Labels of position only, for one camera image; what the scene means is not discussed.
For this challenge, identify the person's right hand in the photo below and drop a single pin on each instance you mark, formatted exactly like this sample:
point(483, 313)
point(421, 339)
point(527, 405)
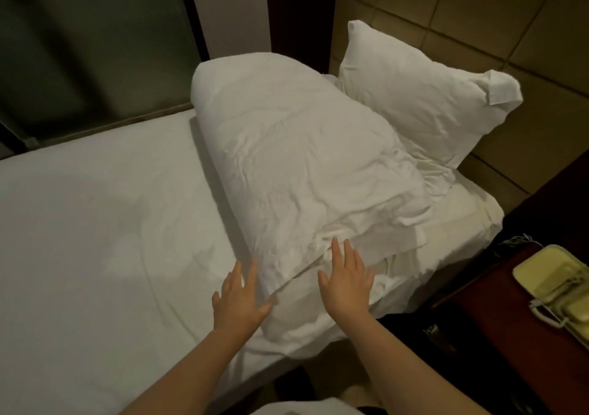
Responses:
point(348, 286)

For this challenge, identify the person's left hand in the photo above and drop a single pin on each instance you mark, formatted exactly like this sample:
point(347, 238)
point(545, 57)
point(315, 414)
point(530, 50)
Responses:
point(239, 307)

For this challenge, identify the white duvet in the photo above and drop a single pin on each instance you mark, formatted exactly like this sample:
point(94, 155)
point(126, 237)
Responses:
point(294, 152)

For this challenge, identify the white bed sheet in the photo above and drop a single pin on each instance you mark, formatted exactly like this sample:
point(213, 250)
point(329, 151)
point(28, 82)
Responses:
point(101, 244)

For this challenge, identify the white pillow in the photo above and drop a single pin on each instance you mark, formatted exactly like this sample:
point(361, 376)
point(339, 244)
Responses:
point(423, 97)

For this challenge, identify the person's right forearm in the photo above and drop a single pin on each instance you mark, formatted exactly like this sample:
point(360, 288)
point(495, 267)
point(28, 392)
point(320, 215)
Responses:
point(405, 369)

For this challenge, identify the person's left forearm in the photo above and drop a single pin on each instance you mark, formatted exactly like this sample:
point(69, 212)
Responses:
point(193, 378)

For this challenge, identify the person's white shirt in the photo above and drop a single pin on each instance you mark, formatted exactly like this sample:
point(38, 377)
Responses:
point(308, 407)

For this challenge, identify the reddish wooden nightstand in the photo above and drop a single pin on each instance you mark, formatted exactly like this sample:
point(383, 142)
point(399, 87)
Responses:
point(515, 346)

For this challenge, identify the yellow telephone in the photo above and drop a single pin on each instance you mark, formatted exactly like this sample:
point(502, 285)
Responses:
point(557, 290)

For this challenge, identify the dark wooden column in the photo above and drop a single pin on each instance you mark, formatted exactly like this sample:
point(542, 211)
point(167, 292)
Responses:
point(299, 14)

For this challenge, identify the frosted glass partition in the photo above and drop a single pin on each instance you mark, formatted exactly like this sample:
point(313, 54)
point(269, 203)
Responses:
point(92, 42)

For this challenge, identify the beige padded headboard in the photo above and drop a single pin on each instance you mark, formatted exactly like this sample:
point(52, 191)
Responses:
point(515, 23)

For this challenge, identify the dark wooden wall panel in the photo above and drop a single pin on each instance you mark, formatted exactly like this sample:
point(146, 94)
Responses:
point(557, 207)

